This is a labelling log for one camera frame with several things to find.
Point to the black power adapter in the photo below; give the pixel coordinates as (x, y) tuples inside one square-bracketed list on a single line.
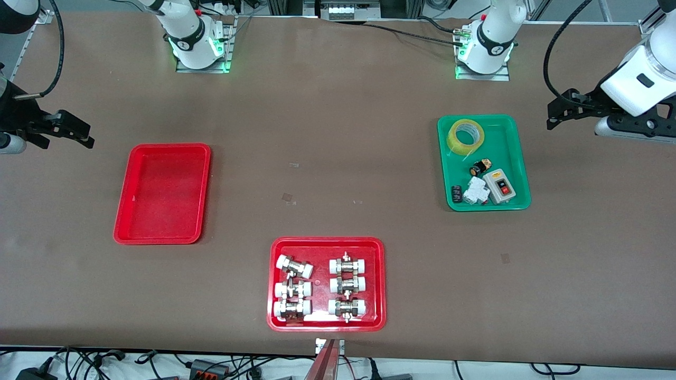
[(31, 373)]

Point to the small silver bracket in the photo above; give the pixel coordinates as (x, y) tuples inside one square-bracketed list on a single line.
[(319, 345)]

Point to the white terminal block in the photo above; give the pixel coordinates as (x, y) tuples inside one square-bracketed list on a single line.
[(346, 11)]

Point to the red plastic tray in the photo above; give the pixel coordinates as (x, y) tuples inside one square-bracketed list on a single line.
[(321, 285), (162, 195)]

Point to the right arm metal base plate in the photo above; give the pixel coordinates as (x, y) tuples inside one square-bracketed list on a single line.
[(228, 47)]

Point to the white circuit breaker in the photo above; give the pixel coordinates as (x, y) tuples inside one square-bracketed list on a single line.
[(476, 191)]

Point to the small black electrical component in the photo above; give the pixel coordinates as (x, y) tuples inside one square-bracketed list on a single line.
[(457, 193)]

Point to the aluminium corner rail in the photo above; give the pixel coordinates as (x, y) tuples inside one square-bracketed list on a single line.
[(648, 27)]

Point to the grey push button switch box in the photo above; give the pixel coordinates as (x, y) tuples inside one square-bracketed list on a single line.
[(499, 186)]

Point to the black round brass component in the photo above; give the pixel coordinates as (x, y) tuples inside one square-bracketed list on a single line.
[(477, 169)]

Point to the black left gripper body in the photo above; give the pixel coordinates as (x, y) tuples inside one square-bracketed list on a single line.
[(590, 101)]

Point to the yellow tape roll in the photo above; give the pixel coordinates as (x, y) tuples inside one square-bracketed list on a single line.
[(458, 138)]

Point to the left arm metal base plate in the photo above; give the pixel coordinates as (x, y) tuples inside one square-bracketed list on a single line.
[(483, 76)]

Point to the red metal bar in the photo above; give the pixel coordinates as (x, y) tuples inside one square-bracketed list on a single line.
[(323, 367)]

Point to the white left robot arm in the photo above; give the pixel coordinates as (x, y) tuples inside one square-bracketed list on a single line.
[(491, 37)]

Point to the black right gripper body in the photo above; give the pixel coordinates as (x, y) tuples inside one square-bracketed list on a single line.
[(15, 112)]

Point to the green plastic tray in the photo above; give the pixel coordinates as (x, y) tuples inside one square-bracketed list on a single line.
[(501, 142)]

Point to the dark aluminium frame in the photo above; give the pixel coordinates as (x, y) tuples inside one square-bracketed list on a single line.
[(285, 6)]

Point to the metal pipe fitting white caps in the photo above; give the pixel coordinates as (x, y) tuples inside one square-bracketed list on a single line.
[(292, 289), (347, 285), (294, 266), (347, 307), (347, 265), (292, 309)]

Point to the black box orange connectors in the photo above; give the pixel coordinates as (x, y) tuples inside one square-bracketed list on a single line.
[(208, 368)]

